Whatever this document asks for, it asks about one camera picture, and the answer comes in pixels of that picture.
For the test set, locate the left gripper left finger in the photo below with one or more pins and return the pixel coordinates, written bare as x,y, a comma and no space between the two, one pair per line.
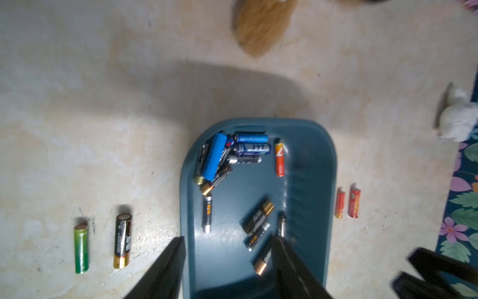
163,279

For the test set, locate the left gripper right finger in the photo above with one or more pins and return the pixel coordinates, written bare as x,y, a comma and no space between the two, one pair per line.
293,278

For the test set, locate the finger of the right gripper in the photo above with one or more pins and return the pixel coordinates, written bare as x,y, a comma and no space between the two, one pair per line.
409,287
430,264

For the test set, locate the green battery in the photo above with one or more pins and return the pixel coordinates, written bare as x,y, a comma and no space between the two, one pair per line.
80,235

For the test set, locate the red Huahong battery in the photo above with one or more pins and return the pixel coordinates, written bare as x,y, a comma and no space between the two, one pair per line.
354,201

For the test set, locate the teal plastic storage tray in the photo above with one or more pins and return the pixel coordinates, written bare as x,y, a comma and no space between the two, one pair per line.
246,206

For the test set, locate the slim black silver battery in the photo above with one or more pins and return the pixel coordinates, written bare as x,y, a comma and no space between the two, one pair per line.
207,214

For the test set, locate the black gold battery in tray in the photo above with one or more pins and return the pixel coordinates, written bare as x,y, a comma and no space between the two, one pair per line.
208,186

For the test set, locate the orange red battery in tray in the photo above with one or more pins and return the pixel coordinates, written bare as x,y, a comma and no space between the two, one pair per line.
280,158

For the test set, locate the black yellow battery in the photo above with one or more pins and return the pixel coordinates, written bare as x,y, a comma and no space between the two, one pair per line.
202,157

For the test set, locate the dark blue battery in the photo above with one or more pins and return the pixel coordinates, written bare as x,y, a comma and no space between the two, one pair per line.
252,149

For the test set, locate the light blue battery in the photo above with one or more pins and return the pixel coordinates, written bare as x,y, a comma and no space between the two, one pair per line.
214,156

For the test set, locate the brown teddy bear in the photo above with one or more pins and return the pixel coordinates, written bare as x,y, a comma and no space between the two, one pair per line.
259,25

